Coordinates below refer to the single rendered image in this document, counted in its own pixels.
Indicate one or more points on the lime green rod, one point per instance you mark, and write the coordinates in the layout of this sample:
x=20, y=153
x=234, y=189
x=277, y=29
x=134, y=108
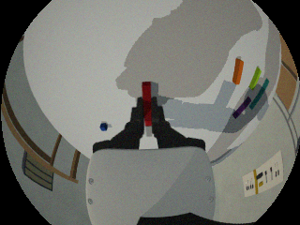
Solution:
x=255, y=78

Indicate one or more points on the purple rod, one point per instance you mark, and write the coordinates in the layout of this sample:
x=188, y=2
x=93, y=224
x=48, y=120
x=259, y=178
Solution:
x=241, y=108

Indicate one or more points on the orange rod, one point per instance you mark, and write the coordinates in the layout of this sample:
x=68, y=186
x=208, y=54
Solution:
x=237, y=71

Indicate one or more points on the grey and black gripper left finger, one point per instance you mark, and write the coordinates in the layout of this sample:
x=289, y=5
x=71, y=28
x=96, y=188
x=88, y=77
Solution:
x=126, y=139

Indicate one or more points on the turquoise rod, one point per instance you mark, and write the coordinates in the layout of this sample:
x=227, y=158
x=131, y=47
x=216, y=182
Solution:
x=257, y=98

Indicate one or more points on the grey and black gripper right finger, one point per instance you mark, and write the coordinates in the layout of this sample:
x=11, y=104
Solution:
x=166, y=136

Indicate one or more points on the dark red rod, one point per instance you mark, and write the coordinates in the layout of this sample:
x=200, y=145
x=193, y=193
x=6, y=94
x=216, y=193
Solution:
x=146, y=97

